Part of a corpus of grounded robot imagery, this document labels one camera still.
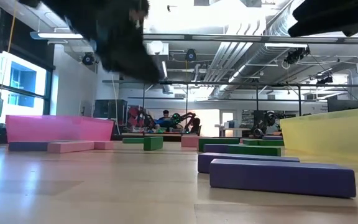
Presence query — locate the yellow translucent plastic bin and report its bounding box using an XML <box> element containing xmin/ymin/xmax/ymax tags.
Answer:
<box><xmin>279</xmin><ymin>106</ymin><xmax>358</xmax><ymax>165</ymax></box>

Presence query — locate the person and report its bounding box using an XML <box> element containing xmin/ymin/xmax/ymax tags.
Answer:
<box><xmin>157</xmin><ymin>109</ymin><xmax>174</xmax><ymax>129</ymax></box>

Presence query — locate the silver ventilation duct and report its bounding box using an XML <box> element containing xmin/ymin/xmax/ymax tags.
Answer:
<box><xmin>202</xmin><ymin>12</ymin><xmax>295</xmax><ymax>97</ymax></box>

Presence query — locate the black overhead light bar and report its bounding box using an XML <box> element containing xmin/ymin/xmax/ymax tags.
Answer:
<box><xmin>29</xmin><ymin>30</ymin><xmax>358</xmax><ymax>45</ymax></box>

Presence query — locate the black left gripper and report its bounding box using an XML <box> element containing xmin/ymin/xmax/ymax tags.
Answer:
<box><xmin>42</xmin><ymin>0</ymin><xmax>162</xmax><ymax>83</ymax></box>

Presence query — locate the black blue cable reel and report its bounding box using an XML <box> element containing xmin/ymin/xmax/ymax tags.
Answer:
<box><xmin>81</xmin><ymin>52</ymin><xmax>96</xmax><ymax>67</ymax></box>
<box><xmin>185</xmin><ymin>48</ymin><xmax>198</xmax><ymax>63</ymax></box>

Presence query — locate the large window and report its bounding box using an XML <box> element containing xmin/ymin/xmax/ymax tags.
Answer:
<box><xmin>0</xmin><ymin>51</ymin><xmax>54</xmax><ymax>116</ymax></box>

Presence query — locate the black flat screen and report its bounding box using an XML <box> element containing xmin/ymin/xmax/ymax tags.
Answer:
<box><xmin>327</xmin><ymin>98</ymin><xmax>358</xmax><ymax>113</ymax></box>

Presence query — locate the pink translucent plastic bin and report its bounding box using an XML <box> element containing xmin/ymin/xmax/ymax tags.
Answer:
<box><xmin>5</xmin><ymin>114</ymin><xmax>115</xmax><ymax>144</ymax></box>

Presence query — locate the white ceiling box lamp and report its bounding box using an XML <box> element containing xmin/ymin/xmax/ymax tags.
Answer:
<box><xmin>145</xmin><ymin>40</ymin><xmax>170</xmax><ymax>57</ymax></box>

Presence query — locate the black ceiling spotlight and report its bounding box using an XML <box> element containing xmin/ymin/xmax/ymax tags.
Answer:
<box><xmin>283</xmin><ymin>46</ymin><xmax>311</xmax><ymax>65</ymax></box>
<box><xmin>316</xmin><ymin>73</ymin><xmax>334</xmax><ymax>85</ymax></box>

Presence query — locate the black cabinet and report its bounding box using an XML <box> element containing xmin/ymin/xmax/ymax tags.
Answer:
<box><xmin>93</xmin><ymin>99</ymin><xmax>129</xmax><ymax>119</ymax></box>

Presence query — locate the black background rig frame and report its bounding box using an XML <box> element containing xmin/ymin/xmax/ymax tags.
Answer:
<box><xmin>102</xmin><ymin>79</ymin><xmax>358</xmax><ymax>118</ymax></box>

